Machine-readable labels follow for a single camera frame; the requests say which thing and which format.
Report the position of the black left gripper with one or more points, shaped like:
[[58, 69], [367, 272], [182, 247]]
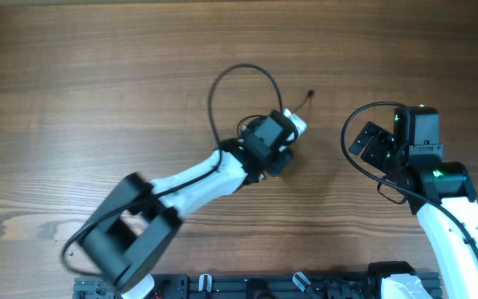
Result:
[[283, 158]]

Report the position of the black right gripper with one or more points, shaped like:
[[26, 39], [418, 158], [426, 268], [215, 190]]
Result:
[[382, 137]]

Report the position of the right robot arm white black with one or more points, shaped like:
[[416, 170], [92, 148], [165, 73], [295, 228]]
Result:
[[440, 194]]

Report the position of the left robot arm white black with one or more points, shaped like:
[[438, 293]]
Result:
[[129, 232]]

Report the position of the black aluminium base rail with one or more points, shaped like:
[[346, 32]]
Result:
[[170, 286]]

